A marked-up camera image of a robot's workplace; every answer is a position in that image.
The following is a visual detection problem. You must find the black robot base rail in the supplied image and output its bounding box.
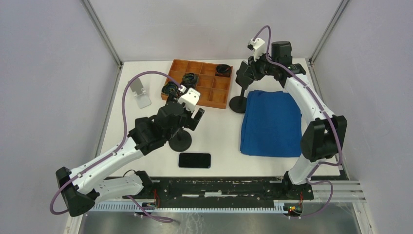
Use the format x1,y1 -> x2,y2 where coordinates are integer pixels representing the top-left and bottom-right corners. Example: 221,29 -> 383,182
133,176 -> 314,208

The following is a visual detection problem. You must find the aluminium frame post right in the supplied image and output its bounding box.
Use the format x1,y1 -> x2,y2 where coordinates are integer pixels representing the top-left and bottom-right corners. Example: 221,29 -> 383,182
309,0 -> 350,64

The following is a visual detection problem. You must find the black phone stand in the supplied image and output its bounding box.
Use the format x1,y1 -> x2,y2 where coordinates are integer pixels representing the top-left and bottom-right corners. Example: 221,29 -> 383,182
169,129 -> 192,152
229,87 -> 248,114

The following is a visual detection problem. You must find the white toothed cable duct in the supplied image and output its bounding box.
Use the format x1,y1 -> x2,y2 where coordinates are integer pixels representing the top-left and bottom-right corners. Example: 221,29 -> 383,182
89,200 -> 288,215

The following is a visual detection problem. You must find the aluminium frame post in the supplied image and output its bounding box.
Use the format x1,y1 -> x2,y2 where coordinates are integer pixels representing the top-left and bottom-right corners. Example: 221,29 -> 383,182
309,0 -> 350,64
80,0 -> 123,67

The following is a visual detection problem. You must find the rolled tie back right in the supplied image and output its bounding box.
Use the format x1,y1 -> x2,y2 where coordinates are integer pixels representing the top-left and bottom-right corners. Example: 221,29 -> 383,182
215,64 -> 232,78

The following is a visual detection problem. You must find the silver metal phone stand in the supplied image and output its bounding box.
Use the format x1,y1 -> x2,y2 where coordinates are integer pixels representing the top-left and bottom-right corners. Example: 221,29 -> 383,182
129,78 -> 151,109

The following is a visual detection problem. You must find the rolled tie front left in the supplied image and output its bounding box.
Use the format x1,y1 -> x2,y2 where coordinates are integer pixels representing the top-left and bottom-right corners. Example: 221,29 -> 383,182
161,81 -> 181,97

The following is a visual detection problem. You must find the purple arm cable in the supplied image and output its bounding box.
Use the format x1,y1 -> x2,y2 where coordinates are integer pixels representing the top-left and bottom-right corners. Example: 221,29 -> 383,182
49,70 -> 185,215
251,25 -> 343,218

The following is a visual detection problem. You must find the rolled tie centre top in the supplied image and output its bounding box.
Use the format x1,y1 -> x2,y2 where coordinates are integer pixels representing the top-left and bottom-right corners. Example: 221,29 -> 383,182
181,73 -> 199,88

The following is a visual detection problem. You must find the rolled tie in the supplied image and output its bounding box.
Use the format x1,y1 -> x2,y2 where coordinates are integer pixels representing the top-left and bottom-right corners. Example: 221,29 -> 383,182
161,81 -> 181,97
215,64 -> 232,78
181,73 -> 199,88

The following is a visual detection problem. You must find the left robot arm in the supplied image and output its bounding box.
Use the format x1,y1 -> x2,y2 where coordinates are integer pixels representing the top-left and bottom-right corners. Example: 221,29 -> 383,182
56,102 -> 205,217

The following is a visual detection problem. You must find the blue cloth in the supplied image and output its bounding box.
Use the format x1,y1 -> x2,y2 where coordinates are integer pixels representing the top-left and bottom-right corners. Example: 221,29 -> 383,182
240,90 -> 302,157

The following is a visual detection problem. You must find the black phone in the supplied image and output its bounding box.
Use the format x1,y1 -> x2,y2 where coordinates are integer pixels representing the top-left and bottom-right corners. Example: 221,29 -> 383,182
235,61 -> 249,89
178,153 -> 211,169

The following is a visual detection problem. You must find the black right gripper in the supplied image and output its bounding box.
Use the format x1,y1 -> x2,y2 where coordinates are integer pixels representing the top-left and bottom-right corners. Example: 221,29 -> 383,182
244,51 -> 278,81

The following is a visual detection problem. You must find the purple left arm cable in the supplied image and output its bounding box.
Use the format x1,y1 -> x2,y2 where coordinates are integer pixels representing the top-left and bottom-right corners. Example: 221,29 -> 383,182
49,70 -> 185,215

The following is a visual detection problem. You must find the wooden compartment tray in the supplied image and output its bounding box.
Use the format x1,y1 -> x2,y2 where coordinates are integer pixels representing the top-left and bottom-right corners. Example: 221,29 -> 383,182
168,59 -> 233,109

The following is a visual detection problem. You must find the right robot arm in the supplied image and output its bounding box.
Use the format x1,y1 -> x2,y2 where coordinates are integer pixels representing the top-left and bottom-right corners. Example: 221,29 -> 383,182
229,38 -> 347,199

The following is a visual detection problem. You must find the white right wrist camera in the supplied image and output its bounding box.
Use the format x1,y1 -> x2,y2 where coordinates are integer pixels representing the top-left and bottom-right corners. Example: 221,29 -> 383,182
247,38 -> 266,61

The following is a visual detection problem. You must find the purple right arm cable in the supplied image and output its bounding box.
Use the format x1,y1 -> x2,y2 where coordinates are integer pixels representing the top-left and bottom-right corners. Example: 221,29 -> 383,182
251,25 -> 343,218

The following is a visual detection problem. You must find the aluminium frame post left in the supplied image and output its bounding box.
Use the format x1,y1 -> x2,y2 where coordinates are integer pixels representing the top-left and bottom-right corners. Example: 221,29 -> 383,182
80,0 -> 123,67

